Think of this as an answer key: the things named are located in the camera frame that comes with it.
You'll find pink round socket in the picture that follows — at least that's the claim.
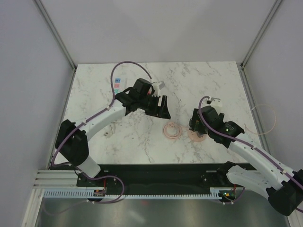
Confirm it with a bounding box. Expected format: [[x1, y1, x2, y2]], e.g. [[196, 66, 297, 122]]
[[187, 131, 206, 142]]

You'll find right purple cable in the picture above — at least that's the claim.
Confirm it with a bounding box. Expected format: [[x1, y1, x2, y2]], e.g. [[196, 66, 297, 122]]
[[197, 96, 303, 204]]

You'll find purple cable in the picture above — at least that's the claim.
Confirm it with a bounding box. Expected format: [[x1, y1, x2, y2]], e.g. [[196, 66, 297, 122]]
[[197, 96, 303, 204], [51, 61, 153, 204]]

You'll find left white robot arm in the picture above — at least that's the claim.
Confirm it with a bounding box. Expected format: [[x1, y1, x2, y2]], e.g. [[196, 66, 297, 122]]
[[55, 78, 171, 186]]

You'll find left aluminium frame post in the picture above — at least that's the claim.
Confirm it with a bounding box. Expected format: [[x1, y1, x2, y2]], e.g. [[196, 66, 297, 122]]
[[33, 0, 77, 72]]

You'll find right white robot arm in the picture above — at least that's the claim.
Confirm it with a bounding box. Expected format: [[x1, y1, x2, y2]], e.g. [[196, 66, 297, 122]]
[[189, 105, 303, 216]]

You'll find aluminium frame post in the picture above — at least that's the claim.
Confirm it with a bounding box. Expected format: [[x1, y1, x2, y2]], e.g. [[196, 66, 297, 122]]
[[239, 0, 284, 69], [33, 0, 77, 72]]

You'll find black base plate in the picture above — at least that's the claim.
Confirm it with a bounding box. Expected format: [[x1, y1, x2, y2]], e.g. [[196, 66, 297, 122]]
[[75, 163, 247, 196]]

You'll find aluminium rail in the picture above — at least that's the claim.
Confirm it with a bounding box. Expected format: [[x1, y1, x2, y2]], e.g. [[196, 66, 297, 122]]
[[33, 170, 78, 189]]

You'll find white power strip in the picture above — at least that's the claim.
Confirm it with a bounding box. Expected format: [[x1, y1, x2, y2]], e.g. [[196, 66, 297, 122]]
[[113, 77, 127, 95]]

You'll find pink thin cord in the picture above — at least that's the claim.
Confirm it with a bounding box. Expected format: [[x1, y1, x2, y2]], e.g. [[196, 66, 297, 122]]
[[162, 104, 276, 141]]

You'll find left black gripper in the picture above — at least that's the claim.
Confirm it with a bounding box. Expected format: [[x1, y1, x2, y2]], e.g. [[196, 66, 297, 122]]
[[138, 94, 170, 120]]

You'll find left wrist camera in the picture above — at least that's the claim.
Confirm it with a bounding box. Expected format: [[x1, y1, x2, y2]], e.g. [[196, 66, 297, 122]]
[[151, 81, 165, 94]]

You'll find right aluminium frame post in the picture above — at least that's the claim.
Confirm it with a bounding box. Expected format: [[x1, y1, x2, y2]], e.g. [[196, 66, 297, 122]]
[[239, 0, 284, 69]]

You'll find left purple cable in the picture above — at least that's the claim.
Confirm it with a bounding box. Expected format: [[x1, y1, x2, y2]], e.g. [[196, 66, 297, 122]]
[[51, 61, 153, 204]]

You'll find white slotted cable duct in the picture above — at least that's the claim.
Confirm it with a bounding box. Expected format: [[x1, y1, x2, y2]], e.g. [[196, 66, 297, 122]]
[[43, 189, 222, 200]]

